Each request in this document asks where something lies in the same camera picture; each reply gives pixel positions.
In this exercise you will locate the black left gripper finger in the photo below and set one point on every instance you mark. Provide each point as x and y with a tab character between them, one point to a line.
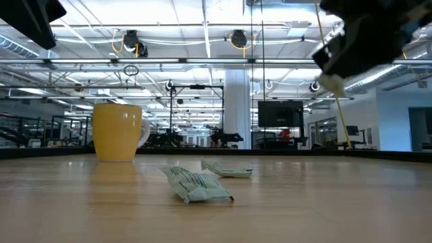
55	9
30	18

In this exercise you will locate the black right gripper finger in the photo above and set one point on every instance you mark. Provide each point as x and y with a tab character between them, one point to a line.
329	54
361	59

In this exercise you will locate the black background robot arm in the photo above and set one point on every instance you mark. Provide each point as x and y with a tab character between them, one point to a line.
222	136
165	139

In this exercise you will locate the small black ceiling reel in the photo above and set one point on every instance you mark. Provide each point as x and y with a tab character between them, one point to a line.
314	86
169	86

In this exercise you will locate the small black desk monitor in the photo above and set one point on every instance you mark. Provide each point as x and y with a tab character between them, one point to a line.
352	130

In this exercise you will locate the black monitor screen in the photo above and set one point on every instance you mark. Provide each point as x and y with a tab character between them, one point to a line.
280	114

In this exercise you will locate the red chair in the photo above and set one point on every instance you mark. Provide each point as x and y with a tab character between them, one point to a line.
285	134

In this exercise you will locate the white building column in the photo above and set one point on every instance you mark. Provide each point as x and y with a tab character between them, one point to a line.
237	108

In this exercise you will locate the long ceiling light strip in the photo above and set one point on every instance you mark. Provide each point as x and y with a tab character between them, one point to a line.
216	61

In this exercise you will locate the black table frame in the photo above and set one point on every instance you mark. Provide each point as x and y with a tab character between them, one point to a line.
236	151

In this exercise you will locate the black metal frame rig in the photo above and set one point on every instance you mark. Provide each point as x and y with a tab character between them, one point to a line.
196	87

